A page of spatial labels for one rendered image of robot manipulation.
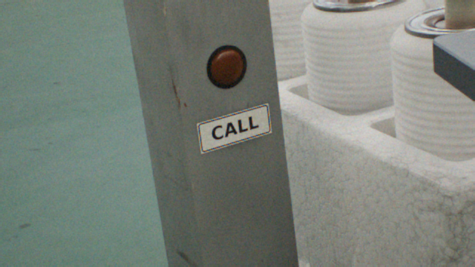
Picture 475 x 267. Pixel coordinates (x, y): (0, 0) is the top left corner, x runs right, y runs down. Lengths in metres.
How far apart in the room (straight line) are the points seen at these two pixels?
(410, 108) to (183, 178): 0.16
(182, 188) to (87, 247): 0.39
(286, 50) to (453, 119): 0.23
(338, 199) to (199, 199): 0.14
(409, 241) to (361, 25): 0.17
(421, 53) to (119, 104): 0.83
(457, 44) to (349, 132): 0.25
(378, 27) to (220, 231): 0.20
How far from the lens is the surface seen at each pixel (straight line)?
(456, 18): 0.64
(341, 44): 0.71
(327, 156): 0.69
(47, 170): 1.19
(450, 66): 0.42
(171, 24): 0.55
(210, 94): 0.57
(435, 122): 0.63
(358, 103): 0.72
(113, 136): 1.26
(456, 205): 0.58
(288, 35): 0.80
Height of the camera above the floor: 0.42
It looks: 20 degrees down
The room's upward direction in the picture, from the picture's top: 8 degrees counter-clockwise
